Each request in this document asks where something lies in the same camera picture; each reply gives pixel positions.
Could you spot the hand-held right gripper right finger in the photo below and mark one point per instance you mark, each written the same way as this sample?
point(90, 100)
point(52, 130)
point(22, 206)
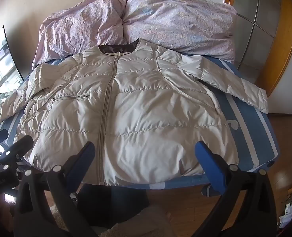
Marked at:
point(206, 156)

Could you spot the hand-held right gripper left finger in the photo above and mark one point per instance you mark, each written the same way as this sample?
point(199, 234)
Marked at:
point(83, 164)

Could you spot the blue white striped bed sheet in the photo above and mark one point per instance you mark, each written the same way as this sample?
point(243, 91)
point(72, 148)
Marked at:
point(244, 133)

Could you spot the pile of white bags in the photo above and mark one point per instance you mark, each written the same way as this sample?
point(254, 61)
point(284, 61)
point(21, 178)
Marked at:
point(290, 214)

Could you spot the pink floral quilt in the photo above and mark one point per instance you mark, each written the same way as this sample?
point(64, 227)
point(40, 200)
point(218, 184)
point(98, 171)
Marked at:
point(160, 22)

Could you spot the frosted glass wardrobe doors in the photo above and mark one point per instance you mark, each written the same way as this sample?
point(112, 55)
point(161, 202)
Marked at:
point(257, 22)

